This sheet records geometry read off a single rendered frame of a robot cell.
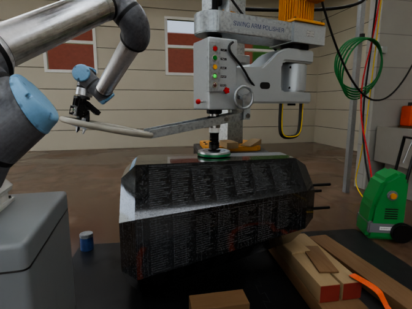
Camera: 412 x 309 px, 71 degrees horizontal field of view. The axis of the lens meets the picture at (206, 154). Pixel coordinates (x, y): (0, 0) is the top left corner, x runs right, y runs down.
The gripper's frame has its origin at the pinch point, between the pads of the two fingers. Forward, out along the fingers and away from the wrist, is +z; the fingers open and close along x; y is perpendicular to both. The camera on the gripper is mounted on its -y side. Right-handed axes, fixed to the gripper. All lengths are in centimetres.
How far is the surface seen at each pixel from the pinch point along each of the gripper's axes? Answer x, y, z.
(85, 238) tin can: -26, -37, 84
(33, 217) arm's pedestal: 81, 66, 17
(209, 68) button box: 57, -35, -50
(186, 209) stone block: 72, -17, 28
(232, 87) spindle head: 65, -52, -44
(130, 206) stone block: 48, -1, 31
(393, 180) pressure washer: 161, -176, -5
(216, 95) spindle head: 60, -43, -36
